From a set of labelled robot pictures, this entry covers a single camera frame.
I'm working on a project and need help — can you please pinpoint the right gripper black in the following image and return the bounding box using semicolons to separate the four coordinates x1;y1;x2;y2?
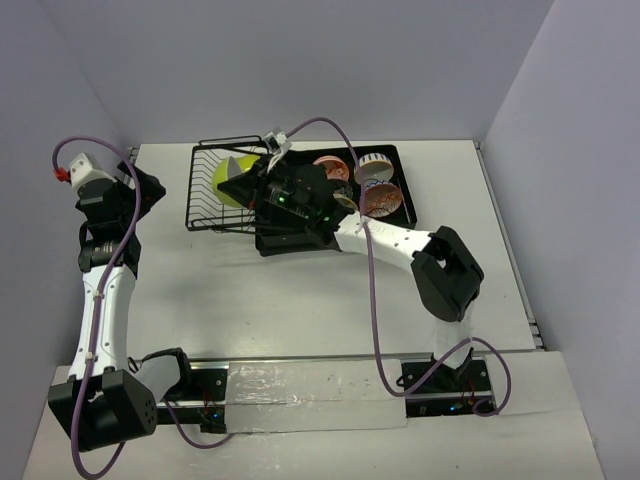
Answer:
218;155;315;221

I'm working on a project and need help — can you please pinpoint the green bowl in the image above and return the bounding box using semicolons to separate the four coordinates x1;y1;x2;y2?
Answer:
209;154;261;209

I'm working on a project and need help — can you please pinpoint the orange floral bowl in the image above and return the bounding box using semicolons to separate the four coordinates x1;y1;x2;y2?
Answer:
313;155;350;181

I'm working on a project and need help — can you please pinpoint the white bowl pink rim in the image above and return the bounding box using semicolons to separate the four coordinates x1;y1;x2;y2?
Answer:
354;152;394;185

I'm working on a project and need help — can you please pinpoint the orange blue geometric bowl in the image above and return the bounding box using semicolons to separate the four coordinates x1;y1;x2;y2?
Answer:
363;180;404;218

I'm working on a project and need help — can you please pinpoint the white square bowl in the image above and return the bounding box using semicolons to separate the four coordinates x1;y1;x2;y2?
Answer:
226;157;244;180

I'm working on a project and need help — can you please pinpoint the leaf pattern white bowl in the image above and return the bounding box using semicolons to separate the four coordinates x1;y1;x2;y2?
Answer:
334;195;359;211

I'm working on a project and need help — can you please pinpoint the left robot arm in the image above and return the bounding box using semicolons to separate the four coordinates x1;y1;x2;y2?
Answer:
48;154;196;453

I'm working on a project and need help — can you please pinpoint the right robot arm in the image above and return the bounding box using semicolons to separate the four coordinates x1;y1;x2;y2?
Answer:
212;155;484;391

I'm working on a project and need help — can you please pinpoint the black dish rack tray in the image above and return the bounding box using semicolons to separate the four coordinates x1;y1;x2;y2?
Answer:
255;144;417;257

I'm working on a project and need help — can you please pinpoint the white taped sheet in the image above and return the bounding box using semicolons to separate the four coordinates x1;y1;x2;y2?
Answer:
225;360;407;433

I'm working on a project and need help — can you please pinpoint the black wire plate rack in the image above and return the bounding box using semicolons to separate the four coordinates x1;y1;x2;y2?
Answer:
185;135;268;235

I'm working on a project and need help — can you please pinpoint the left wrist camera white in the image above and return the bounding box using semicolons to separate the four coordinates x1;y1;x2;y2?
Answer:
54;153;116;192

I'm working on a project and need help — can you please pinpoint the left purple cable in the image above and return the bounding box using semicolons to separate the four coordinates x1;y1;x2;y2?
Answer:
51;136;236;475

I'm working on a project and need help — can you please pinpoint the purple cable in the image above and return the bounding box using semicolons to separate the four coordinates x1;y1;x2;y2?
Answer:
51;136;236;475
279;117;512;416

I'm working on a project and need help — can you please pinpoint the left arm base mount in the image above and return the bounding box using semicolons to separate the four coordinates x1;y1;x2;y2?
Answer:
165;368;227;434

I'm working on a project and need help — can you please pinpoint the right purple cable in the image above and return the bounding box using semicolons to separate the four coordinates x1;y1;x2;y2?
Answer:
279;117;512;416

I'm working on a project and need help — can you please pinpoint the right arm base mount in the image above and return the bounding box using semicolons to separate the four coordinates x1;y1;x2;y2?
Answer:
405;358;496;418

